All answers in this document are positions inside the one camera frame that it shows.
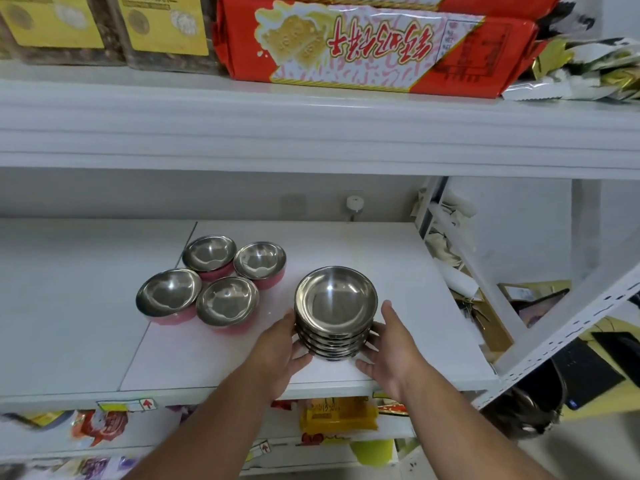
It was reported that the clear nut box yellow label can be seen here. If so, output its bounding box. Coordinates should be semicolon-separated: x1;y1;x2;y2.
0;0;126;65
107;0;226;75

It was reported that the white metal shelf rack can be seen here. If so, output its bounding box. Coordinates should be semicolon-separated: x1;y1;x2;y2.
0;60;640;480

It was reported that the person's right hand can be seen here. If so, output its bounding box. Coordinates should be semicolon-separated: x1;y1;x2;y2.
355;301;430;401

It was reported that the pile of gold white packets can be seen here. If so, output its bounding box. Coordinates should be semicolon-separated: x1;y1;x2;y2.
501;37;640;103

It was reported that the person's right forearm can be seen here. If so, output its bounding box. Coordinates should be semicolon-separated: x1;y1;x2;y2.
395;367;553;480

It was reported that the pink steel bowl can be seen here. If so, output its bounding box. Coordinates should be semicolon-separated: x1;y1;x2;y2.
195;276;260;334
135;269;203;325
181;235;238;282
233;242;288;290

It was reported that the person's left forearm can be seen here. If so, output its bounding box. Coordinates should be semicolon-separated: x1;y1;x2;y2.
122;377;281;480

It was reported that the black flat laptop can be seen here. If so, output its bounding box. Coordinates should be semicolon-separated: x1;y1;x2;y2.
550;337;627;410

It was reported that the yellow snack packet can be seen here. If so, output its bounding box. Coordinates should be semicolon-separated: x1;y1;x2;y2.
299;397;380;436

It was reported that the red orange snack packet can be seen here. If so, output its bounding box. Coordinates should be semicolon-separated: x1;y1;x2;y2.
71;409;129;448

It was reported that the person's left hand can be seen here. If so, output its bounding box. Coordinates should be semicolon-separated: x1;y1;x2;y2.
244;312;314;401

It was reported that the stack of steel dishes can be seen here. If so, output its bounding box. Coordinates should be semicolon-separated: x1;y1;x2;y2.
293;266;379;363

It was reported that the red biscuit packet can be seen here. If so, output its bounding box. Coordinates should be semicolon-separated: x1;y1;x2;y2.
280;0;563;20
212;0;540;99

